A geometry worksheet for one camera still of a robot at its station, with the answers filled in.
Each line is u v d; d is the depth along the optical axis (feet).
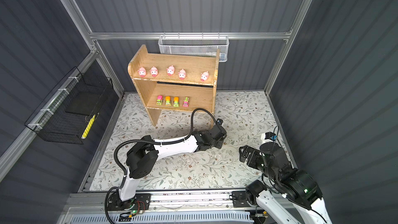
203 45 2.99
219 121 2.56
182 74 2.19
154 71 2.23
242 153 1.96
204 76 2.15
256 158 1.80
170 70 2.23
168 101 2.77
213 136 2.19
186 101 2.76
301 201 1.23
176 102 2.76
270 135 1.83
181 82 2.22
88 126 2.27
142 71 2.23
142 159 1.64
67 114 2.37
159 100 2.79
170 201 2.47
